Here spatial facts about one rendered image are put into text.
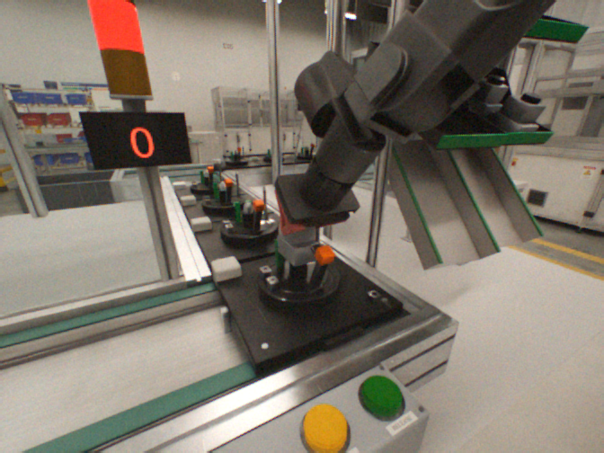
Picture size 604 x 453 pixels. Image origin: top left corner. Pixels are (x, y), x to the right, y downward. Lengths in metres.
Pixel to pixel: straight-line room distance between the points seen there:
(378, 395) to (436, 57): 0.30
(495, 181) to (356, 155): 0.53
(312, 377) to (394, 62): 0.32
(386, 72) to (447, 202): 0.42
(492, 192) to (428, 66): 0.54
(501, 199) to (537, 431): 0.44
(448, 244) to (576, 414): 0.28
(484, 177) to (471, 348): 0.38
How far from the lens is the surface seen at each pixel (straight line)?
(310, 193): 0.33
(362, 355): 0.38
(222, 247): 0.63
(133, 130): 0.44
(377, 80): 0.25
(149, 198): 0.50
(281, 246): 0.44
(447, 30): 0.26
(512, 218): 0.75
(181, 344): 0.48
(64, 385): 0.51
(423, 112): 0.27
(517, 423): 0.53
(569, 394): 0.61
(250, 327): 0.40
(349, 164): 0.28
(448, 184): 0.64
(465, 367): 0.56
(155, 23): 11.20
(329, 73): 0.33
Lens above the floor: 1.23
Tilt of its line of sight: 23 degrees down
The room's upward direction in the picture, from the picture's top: straight up
